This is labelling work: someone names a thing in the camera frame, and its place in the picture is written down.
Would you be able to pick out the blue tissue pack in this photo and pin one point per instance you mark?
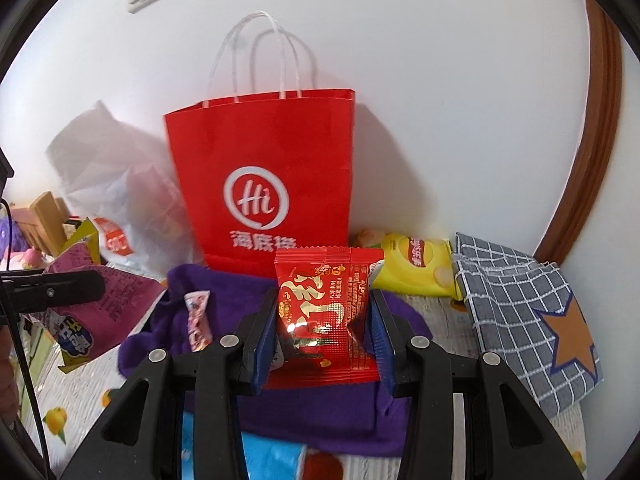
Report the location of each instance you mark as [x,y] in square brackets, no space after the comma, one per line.
[270,460]

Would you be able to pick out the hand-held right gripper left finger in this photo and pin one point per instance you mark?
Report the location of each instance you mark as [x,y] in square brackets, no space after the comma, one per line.
[265,345]

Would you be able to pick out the brown wooden door frame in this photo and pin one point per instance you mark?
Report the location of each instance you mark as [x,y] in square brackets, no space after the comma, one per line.
[595,135]

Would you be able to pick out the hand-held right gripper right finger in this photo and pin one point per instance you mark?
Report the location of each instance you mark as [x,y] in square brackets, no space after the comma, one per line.
[385,350]

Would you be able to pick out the long pink candy packet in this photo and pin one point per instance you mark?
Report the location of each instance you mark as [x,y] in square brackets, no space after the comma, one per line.
[197,320]

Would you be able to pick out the purple plush toy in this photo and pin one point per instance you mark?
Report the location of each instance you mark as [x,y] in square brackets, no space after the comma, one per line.
[9,235]

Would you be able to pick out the fruit print tablecloth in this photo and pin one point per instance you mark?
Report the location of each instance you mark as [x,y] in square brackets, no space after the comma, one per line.
[75,400]

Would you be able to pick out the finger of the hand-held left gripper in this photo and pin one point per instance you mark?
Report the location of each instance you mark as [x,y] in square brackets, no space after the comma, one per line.
[60,287]

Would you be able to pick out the grey checked cloth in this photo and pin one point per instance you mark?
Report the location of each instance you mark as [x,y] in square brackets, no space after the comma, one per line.
[500,310]

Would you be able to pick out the red paper bag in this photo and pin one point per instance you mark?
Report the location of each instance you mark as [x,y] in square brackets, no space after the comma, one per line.
[260,160]

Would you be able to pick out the pink plush toy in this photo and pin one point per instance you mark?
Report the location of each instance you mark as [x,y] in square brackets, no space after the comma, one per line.
[27,259]

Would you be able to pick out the magenta snack bag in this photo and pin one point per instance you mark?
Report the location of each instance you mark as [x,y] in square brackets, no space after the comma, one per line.
[115,305]

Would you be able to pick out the white plastic bag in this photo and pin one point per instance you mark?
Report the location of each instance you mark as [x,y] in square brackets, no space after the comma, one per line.
[100,160]

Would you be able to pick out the purple towel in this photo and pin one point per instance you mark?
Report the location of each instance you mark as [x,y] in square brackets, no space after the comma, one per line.
[310,415]

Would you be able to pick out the red snack packet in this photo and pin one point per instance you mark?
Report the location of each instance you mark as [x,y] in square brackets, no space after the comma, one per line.
[320,310]

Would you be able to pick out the yellow chips bag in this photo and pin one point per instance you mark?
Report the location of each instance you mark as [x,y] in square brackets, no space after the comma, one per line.
[415,260]

